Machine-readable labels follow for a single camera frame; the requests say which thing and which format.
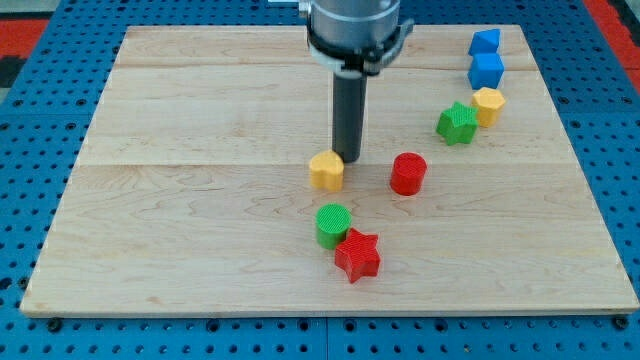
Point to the green star block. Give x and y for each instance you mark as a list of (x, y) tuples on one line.
[(458, 124)]

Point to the green cylinder block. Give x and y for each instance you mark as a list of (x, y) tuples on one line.
[(332, 223)]

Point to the red star block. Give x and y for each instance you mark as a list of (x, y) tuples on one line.
[(358, 255)]

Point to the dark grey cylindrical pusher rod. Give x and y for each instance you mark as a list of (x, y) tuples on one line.
[(349, 99)]

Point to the red cylinder block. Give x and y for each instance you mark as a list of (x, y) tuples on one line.
[(408, 172)]

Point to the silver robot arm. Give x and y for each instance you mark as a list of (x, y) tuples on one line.
[(352, 38)]

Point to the blue triangle block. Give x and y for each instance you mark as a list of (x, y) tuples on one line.
[(485, 41)]

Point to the blue cube block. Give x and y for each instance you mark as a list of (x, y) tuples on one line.
[(486, 70)]

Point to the yellow hexagon block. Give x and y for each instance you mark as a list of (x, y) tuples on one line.
[(489, 103)]

